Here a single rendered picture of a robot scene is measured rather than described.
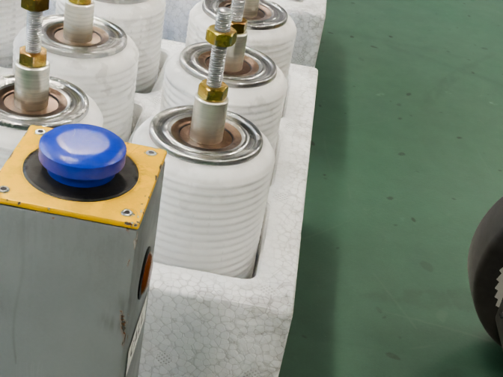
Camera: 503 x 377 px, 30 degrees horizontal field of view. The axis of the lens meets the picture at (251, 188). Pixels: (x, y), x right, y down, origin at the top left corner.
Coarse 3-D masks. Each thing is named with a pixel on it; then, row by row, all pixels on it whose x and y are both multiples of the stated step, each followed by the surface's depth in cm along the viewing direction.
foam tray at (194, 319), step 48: (144, 96) 81; (288, 96) 86; (288, 144) 78; (288, 192) 71; (288, 240) 66; (192, 288) 60; (240, 288) 60; (288, 288) 61; (144, 336) 61; (192, 336) 61; (240, 336) 61
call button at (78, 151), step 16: (64, 128) 44; (80, 128) 44; (96, 128) 45; (48, 144) 43; (64, 144) 43; (80, 144) 43; (96, 144) 43; (112, 144) 44; (48, 160) 42; (64, 160) 42; (80, 160) 42; (96, 160) 42; (112, 160) 43; (64, 176) 42; (80, 176) 42; (96, 176) 42; (112, 176) 44
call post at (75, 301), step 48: (0, 240) 42; (48, 240) 42; (96, 240) 42; (144, 240) 45; (0, 288) 44; (48, 288) 43; (96, 288) 43; (0, 336) 45; (48, 336) 45; (96, 336) 45
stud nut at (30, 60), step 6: (24, 48) 60; (42, 48) 61; (24, 54) 60; (30, 54) 60; (36, 54) 60; (42, 54) 60; (24, 60) 60; (30, 60) 60; (36, 60) 60; (42, 60) 60; (30, 66) 60; (36, 66) 60; (42, 66) 60
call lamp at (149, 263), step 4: (148, 256) 46; (152, 256) 47; (148, 260) 46; (152, 260) 47; (148, 264) 46; (152, 264) 47; (144, 268) 46; (148, 268) 46; (152, 268) 47; (144, 272) 46; (148, 272) 46; (144, 276) 46; (148, 276) 46; (144, 280) 46; (148, 280) 46; (144, 284) 46; (148, 284) 47; (144, 288) 46
